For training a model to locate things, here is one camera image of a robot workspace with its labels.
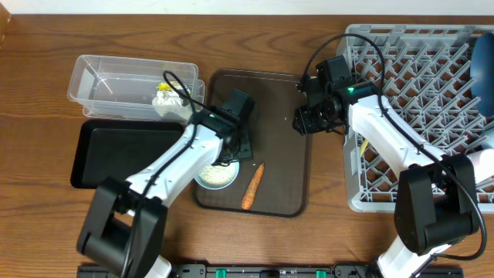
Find light blue rice bowl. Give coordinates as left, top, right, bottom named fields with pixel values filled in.
left=195, top=162, right=240, bottom=190

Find orange carrot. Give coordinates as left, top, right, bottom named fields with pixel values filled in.
left=241, top=163, right=265, bottom=210

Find paper wrapper waste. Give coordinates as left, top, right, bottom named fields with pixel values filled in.
left=151, top=82, right=191, bottom=118

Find dark blue plate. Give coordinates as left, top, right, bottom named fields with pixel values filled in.
left=470, top=32, right=493, bottom=117

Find light blue plastic cup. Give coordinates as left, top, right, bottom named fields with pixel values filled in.
left=481, top=127, right=494, bottom=149

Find pink plastic cup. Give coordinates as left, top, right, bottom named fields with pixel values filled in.
left=467, top=149, right=494, bottom=184

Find pale yellow plastic spoon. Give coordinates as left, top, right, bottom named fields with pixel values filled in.
left=360, top=139, right=369, bottom=157

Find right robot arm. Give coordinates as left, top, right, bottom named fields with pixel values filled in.
left=293, top=79, right=488, bottom=277

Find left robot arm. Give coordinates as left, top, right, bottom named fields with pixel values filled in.
left=76, top=107, right=252, bottom=277

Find grey plastic dishwasher rack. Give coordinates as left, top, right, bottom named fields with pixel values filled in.
left=337, top=24, right=493, bottom=212

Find black plastic waste bin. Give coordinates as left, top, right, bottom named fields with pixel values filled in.
left=70, top=119, right=184, bottom=189

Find clear plastic waste bin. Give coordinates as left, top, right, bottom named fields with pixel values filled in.
left=67, top=55, right=205, bottom=124

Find dark brown serving tray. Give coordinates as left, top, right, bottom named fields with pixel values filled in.
left=192, top=69, right=312, bottom=218

